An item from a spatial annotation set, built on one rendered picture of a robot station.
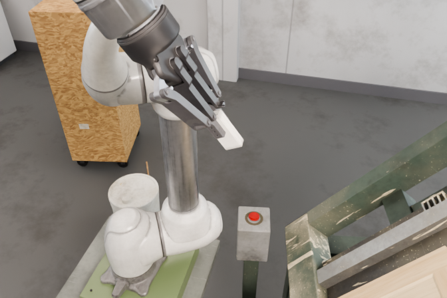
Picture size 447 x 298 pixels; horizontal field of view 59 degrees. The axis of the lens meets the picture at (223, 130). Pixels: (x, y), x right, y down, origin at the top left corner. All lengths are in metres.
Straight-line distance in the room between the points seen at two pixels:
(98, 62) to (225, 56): 3.36
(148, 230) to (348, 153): 2.33
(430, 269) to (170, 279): 0.82
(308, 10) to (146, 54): 3.47
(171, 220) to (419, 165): 0.81
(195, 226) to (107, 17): 0.94
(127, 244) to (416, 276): 0.83
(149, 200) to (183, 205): 1.12
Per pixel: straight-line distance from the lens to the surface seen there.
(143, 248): 1.33
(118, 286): 1.47
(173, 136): 1.06
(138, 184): 2.49
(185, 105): 0.50
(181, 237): 1.33
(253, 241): 1.50
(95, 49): 0.76
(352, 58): 4.07
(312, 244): 1.48
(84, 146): 3.09
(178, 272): 1.50
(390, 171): 1.40
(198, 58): 0.56
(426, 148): 1.37
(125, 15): 0.46
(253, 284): 1.78
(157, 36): 0.48
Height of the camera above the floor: 2.05
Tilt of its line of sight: 36 degrees down
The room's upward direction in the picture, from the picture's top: straight up
